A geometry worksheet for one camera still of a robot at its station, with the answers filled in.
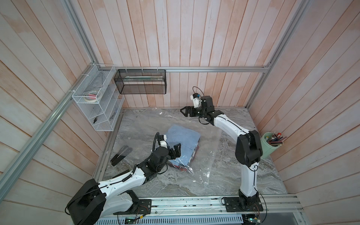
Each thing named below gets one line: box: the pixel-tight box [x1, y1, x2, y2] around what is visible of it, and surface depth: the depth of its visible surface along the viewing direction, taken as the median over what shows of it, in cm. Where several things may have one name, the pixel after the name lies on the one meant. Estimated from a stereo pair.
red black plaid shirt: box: [168, 143, 201, 172], surface depth 84 cm
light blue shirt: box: [165, 124, 201, 166], surface depth 94 cm
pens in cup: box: [265, 131, 288, 147], surface depth 81 cm
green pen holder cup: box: [260, 132, 280, 159], surface depth 84 cm
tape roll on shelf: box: [83, 90, 99, 103], surface depth 74 cm
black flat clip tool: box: [110, 145, 134, 167], surface depth 92 cm
